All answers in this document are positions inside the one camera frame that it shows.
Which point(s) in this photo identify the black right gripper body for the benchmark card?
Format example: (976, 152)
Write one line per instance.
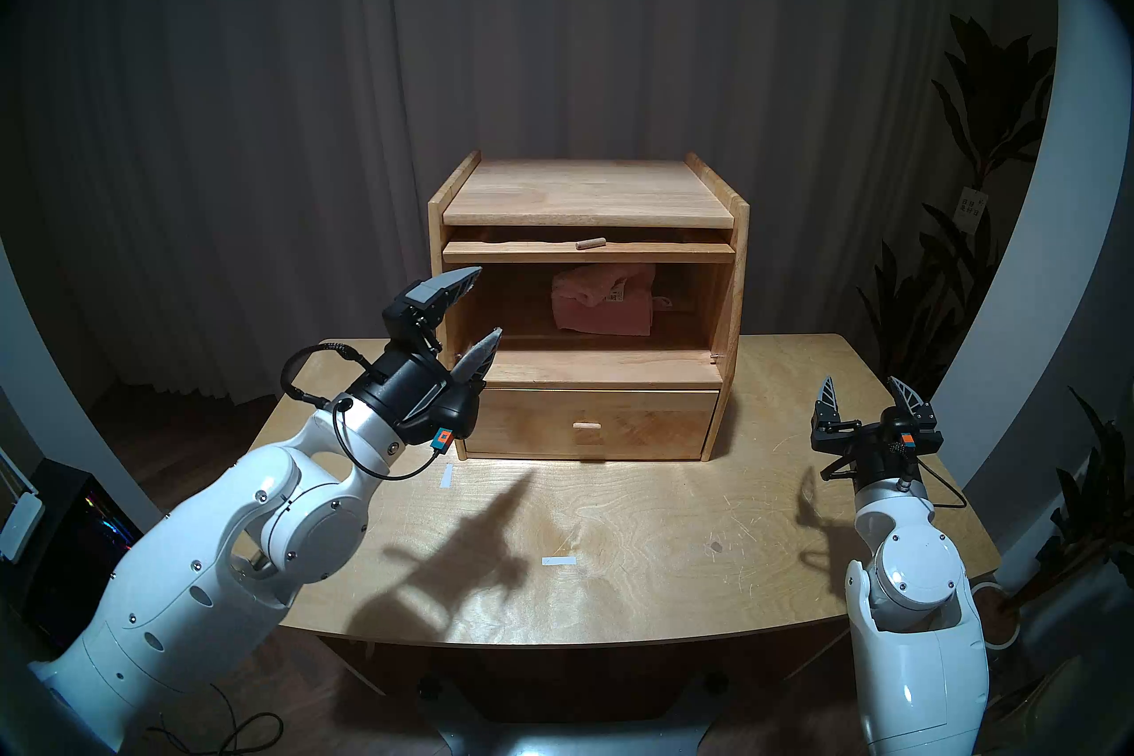
(884, 460)

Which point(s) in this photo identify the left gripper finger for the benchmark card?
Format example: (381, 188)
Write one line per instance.
(421, 311)
(478, 356)

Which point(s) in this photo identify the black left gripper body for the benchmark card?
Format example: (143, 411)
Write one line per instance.
(416, 400)

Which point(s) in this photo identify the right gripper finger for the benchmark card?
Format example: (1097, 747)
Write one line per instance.
(920, 413)
(827, 412)

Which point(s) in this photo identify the pink towel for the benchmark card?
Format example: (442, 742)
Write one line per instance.
(602, 311)

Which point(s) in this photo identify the wooden flip door wavy window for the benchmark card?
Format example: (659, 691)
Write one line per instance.
(673, 252)

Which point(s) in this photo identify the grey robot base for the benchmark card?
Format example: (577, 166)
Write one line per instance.
(576, 741)

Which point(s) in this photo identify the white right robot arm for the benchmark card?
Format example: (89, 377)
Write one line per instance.
(917, 586)

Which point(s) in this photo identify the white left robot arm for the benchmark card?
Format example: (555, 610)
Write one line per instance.
(195, 586)

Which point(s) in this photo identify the wooden drawer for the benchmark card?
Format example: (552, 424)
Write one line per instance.
(647, 426)

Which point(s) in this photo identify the wooden cabinet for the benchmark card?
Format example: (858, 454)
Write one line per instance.
(585, 192)

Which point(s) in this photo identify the plant in white pot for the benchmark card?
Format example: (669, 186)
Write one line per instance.
(1099, 497)

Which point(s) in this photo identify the white plant tag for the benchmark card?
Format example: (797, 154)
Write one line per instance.
(971, 211)

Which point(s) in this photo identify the white curved arch panel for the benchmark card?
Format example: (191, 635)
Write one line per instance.
(1063, 232)
(53, 409)

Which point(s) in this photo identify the grey pleated curtain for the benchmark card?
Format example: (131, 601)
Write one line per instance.
(266, 54)

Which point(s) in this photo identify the tall dark leafy plant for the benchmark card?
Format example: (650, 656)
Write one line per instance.
(1001, 90)

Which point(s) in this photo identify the black computer tower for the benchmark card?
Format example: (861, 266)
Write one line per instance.
(71, 550)

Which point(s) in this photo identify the white wall device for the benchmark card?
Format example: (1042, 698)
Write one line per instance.
(22, 528)

